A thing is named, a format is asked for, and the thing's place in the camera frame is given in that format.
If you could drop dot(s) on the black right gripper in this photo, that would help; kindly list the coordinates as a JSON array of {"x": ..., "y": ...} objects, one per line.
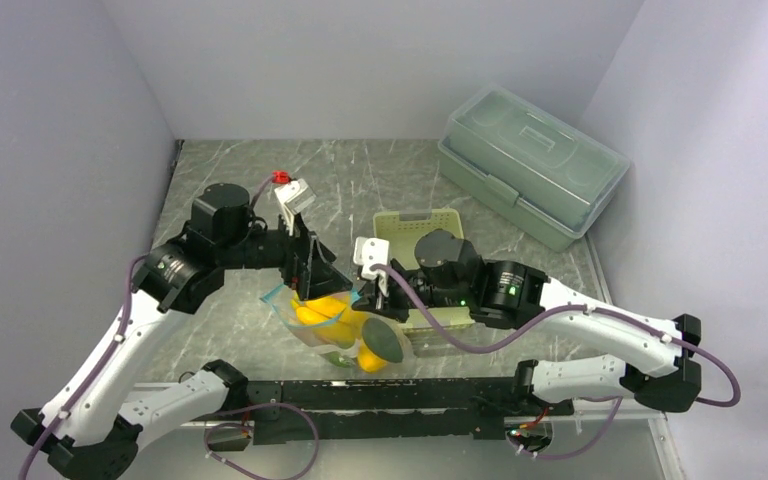
[{"x": 382, "y": 299}]

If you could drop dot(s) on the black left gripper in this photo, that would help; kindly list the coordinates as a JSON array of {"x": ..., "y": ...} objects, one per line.
[{"x": 307, "y": 264}]

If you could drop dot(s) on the yellow banana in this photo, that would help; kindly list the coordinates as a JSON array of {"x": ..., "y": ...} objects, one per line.
[{"x": 331, "y": 319}]

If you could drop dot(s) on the pale green perforated basket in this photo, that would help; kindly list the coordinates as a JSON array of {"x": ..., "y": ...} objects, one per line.
[{"x": 403, "y": 229}]

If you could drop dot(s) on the clear zip top bag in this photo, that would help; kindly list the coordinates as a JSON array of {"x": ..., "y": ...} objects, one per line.
[{"x": 279, "y": 301}]

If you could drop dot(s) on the green lime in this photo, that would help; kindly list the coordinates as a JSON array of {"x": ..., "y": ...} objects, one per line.
[{"x": 339, "y": 360}]

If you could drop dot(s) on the dark green avocado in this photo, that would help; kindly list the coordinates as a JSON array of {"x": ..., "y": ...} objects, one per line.
[{"x": 382, "y": 340}]

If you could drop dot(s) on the yellow bell pepper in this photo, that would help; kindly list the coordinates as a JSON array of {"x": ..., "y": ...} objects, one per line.
[{"x": 368, "y": 361}]

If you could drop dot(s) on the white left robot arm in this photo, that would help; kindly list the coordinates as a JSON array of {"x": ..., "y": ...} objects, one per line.
[{"x": 89, "y": 429}]

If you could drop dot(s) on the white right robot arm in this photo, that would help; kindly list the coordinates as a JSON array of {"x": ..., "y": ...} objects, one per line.
[{"x": 645, "y": 358}]

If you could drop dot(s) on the green plastic storage box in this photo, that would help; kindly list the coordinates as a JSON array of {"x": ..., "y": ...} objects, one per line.
[{"x": 542, "y": 175}]

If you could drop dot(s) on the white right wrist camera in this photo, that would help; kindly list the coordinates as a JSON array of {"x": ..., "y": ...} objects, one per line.
[{"x": 369, "y": 251}]

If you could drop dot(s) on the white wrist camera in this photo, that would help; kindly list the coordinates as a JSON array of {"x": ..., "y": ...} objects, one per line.
[
  {"x": 369, "y": 251},
  {"x": 293, "y": 197}
]

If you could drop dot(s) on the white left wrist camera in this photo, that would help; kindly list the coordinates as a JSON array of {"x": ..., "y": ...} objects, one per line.
[{"x": 293, "y": 197}]

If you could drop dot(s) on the black mounting rail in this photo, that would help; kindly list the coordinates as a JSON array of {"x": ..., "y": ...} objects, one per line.
[{"x": 481, "y": 408}]

